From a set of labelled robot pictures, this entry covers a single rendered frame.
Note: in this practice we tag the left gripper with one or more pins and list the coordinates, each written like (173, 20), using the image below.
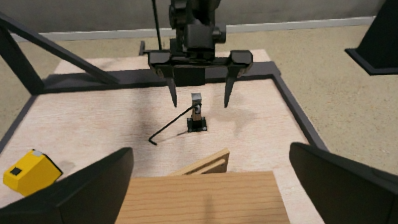
(161, 62)

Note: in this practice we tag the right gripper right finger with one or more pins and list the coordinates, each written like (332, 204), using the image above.
(344, 191)

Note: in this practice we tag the wooden post with black hook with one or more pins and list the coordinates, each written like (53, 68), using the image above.
(196, 123)

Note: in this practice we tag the brown wooden cabinet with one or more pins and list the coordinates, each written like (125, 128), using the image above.
(205, 198)

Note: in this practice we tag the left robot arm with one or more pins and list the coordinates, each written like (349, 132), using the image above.
(184, 11)

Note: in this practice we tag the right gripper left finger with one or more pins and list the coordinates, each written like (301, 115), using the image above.
(91, 195)

